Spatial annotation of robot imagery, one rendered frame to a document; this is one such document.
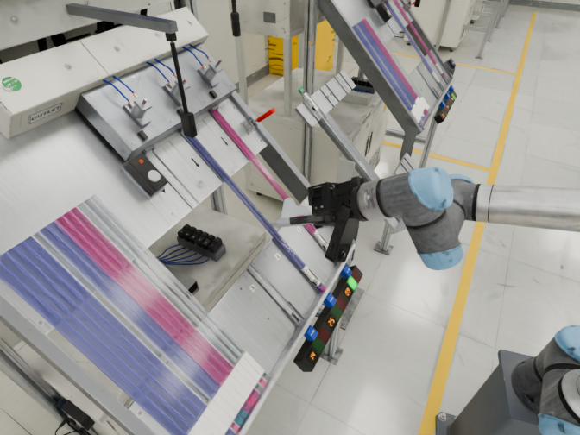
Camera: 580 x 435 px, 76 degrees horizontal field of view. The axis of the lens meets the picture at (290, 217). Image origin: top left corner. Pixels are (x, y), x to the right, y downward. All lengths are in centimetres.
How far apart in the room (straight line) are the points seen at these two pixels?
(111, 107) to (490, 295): 184
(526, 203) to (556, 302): 150
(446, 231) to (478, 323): 131
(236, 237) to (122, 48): 67
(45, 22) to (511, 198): 86
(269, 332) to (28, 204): 53
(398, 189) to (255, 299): 41
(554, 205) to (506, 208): 7
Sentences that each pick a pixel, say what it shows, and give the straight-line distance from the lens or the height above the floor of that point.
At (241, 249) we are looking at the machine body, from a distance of 122.
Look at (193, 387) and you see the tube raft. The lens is 77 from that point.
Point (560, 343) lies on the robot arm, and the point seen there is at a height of 76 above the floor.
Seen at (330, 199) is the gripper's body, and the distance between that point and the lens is 74.
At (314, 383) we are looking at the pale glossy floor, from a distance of 164.
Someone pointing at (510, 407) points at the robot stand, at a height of 55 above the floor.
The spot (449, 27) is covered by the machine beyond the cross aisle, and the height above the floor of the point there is 27.
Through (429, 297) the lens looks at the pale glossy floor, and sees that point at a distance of 198.
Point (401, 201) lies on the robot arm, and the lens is 65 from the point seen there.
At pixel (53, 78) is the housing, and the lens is 79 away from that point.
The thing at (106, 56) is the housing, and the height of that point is 126.
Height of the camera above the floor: 150
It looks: 42 degrees down
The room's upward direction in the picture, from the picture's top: straight up
